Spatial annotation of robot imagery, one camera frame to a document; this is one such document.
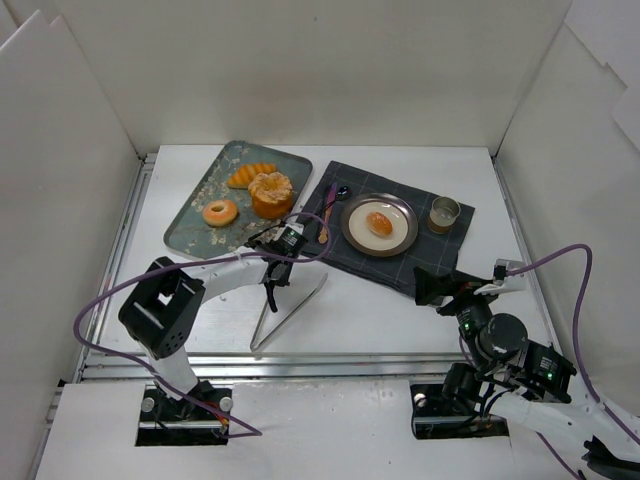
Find small round orange bun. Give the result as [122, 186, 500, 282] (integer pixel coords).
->
[366, 211, 393, 238]

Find stainless steel tongs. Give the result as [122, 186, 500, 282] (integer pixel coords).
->
[249, 273, 328, 352]

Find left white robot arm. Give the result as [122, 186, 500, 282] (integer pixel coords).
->
[118, 223, 307, 400]

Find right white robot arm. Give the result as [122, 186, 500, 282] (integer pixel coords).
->
[412, 260, 639, 479]

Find tall sesame bundt bread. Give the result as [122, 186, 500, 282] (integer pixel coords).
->
[248, 172, 294, 219]

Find ridged orange croissant bread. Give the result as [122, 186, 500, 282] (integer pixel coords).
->
[227, 163, 277, 189]

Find cream plate dark rim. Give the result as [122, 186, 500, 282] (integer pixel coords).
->
[341, 193, 418, 258]

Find floral blue serving tray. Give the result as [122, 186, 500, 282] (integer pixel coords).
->
[163, 140, 313, 259]

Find dark checked cloth mat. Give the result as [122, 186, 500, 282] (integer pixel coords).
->
[294, 160, 476, 301]

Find glass cup with drink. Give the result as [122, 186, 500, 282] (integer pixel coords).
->
[427, 196, 461, 234]

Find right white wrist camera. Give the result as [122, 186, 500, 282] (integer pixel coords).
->
[474, 259, 526, 296]

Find glazed ring donut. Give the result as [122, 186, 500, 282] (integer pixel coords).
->
[202, 199, 238, 227]

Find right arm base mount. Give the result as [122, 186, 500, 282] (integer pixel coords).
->
[410, 383, 509, 440]

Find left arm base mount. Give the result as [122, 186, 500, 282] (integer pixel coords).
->
[135, 384, 229, 447]

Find aluminium frame rail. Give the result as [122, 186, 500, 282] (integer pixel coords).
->
[104, 145, 529, 380]

